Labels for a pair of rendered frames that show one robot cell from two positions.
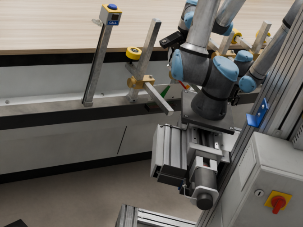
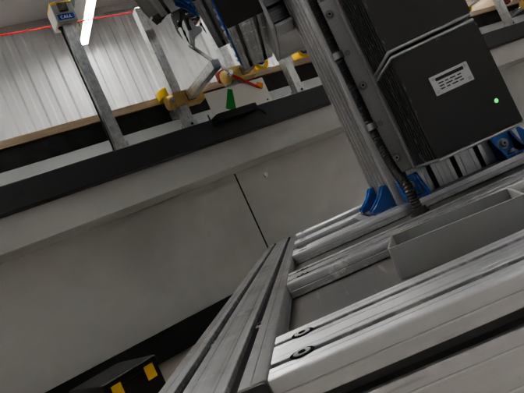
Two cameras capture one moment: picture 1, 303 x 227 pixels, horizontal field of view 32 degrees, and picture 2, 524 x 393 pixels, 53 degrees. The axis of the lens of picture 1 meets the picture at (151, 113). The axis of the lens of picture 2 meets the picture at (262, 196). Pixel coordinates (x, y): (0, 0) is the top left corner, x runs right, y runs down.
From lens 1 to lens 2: 195 cm
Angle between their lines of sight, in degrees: 37
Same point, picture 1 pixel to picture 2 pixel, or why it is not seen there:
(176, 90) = (247, 93)
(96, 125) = (166, 182)
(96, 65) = (90, 85)
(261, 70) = not seen: outside the picture
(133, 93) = (182, 114)
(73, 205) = not seen: hidden behind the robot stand
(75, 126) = (131, 192)
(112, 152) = not seen: hidden behind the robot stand
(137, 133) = (278, 221)
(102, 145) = (239, 257)
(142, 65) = (163, 71)
